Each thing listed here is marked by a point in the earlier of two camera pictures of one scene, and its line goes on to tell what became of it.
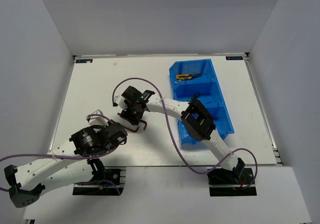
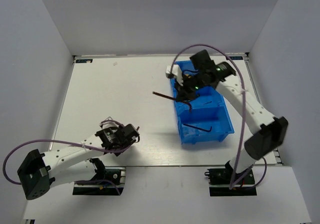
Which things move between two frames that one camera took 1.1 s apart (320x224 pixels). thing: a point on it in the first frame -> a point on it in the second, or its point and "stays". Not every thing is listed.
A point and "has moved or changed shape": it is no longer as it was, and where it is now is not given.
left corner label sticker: [83, 60] stays
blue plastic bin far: [207, 85] stays
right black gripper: [127, 115] -> [183, 94]
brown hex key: [145, 122] has moved or changed shape
